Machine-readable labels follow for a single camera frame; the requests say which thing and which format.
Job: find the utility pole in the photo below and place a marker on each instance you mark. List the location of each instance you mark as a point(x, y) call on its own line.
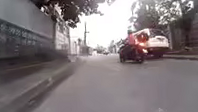
point(85, 36)

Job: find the person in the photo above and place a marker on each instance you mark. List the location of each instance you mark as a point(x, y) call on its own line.
point(131, 39)

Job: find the grey asphalt road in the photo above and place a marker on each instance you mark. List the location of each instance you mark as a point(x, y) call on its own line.
point(112, 91)

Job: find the pale building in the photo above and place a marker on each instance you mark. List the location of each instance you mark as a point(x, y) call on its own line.
point(62, 36)

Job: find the large leafy tree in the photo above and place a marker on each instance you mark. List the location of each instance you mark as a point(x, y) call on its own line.
point(76, 5)

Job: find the white car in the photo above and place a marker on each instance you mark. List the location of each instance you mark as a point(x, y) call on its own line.
point(156, 41)

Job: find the grey concrete kerb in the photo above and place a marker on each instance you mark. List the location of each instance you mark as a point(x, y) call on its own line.
point(29, 93)

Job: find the row of trees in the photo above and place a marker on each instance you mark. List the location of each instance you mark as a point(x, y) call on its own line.
point(163, 7)

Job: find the grey pavement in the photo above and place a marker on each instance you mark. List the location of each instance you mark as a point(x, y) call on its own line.
point(190, 55)

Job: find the dark fence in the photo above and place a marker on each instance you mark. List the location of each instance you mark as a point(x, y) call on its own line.
point(192, 32)

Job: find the grey wall with lattice blocks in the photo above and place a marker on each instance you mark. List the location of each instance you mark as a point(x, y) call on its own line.
point(15, 34)

